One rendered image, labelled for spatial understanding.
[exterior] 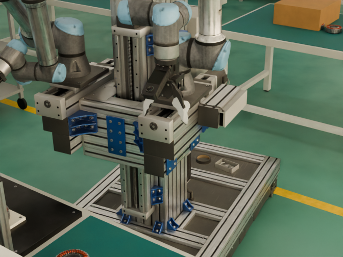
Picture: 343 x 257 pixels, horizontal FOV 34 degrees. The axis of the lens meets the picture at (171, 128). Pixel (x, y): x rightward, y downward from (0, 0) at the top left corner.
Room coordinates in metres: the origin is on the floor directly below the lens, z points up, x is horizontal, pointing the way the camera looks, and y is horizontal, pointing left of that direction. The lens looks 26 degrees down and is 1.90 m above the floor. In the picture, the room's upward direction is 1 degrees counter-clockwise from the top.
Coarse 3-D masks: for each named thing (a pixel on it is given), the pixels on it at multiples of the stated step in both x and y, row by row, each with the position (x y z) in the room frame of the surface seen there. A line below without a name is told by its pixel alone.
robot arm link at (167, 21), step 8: (160, 8) 1.57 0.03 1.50; (168, 8) 1.57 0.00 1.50; (176, 8) 1.58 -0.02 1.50; (152, 16) 1.60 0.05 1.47; (160, 16) 1.56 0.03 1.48; (168, 16) 1.56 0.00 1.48; (176, 16) 1.57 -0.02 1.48; (160, 24) 1.56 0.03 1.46; (168, 24) 1.56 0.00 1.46; (176, 24) 1.57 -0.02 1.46; (160, 32) 1.56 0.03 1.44; (168, 32) 1.56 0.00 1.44; (176, 32) 1.57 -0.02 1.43; (160, 40) 1.56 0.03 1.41; (168, 40) 1.56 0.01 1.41; (176, 40) 1.57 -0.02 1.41
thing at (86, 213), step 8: (8, 176) 1.93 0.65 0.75; (24, 184) 1.88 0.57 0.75; (40, 192) 1.82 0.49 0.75; (64, 200) 1.76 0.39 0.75; (80, 208) 1.71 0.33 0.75; (88, 216) 1.66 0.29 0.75; (96, 216) 1.66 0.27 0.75; (72, 224) 1.61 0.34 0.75; (112, 224) 1.61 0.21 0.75; (120, 224) 1.61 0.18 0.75; (64, 232) 1.57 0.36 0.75; (136, 232) 1.56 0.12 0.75; (48, 240) 1.52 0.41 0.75; (152, 240) 1.52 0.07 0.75; (40, 248) 1.48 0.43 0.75; (168, 248) 1.47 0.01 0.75; (176, 248) 1.47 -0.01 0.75; (24, 256) 1.44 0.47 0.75; (192, 256) 1.43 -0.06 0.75
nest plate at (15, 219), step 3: (9, 210) 1.65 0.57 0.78; (12, 213) 1.63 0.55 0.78; (15, 213) 1.63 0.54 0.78; (12, 216) 1.61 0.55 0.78; (15, 216) 1.61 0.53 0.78; (18, 216) 1.61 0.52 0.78; (21, 216) 1.61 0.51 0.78; (9, 219) 1.59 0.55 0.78; (12, 219) 1.59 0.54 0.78; (15, 219) 1.59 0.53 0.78; (18, 219) 1.59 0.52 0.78; (21, 219) 1.60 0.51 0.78; (24, 219) 1.61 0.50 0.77; (9, 222) 1.58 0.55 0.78; (12, 222) 1.58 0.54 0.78; (15, 222) 1.58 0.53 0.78; (18, 222) 1.58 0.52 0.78; (12, 225) 1.56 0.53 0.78; (15, 225) 1.57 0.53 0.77
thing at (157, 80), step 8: (152, 72) 1.56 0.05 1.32; (160, 72) 1.55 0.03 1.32; (168, 72) 1.56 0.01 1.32; (152, 80) 1.53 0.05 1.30; (160, 80) 1.53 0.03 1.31; (144, 88) 1.51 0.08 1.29; (152, 88) 1.50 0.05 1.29; (160, 88) 1.51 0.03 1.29; (144, 96) 1.50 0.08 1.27; (152, 96) 1.48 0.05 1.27
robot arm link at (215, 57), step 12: (204, 0) 2.00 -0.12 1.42; (216, 0) 2.00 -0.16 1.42; (204, 12) 2.01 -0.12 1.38; (216, 12) 2.01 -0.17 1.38; (204, 24) 2.01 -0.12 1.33; (216, 24) 2.01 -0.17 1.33; (204, 36) 2.02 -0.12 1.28; (216, 36) 2.02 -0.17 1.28; (192, 48) 2.04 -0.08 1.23; (204, 48) 2.01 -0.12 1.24; (216, 48) 2.01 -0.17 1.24; (228, 48) 2.04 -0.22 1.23; (192, 60) 2.03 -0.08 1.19; (204, 60) 2.01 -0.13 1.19; (216, 60) 1.99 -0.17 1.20
